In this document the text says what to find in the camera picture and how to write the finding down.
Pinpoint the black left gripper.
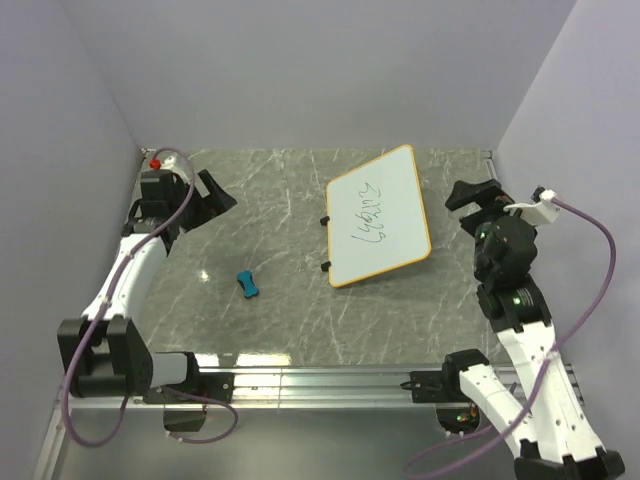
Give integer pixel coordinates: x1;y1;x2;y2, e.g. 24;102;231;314
168;169;235;232

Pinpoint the blue whiteboard eraser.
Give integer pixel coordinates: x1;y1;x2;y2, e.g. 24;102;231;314
236;270;260;299

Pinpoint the yellow framed whiteboard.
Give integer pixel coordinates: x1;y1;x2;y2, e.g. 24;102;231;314
322;145;432;288

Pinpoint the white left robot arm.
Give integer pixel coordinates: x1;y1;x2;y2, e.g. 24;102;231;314
57;169;237;402

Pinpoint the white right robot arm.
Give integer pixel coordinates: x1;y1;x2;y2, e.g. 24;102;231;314
441;180;625;479

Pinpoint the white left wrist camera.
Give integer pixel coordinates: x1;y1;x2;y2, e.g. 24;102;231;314
148;154;192;183

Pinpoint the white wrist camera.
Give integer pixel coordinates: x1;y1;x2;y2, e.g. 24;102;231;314
148;154;192;183
503;187;560;227

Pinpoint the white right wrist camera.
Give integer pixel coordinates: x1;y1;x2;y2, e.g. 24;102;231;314
503;187;560;227

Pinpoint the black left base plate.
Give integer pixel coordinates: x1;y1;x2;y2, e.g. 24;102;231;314
142;371;235;404

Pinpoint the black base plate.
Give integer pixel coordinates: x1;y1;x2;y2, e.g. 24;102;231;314
400;370;464;404
142;371;235;404

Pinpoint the aluminium mounting rail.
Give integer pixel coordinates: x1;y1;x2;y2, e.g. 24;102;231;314
35;365;494;479

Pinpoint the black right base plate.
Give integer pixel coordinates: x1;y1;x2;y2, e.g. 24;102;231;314
400;370;464;404

